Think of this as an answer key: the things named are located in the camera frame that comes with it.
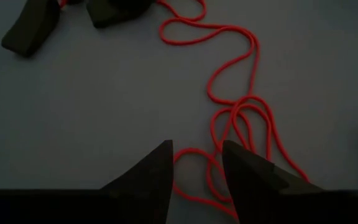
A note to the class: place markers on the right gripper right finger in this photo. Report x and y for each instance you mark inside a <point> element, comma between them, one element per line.
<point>250,180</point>

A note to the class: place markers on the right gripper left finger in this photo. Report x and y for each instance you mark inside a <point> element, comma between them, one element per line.
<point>148,180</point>

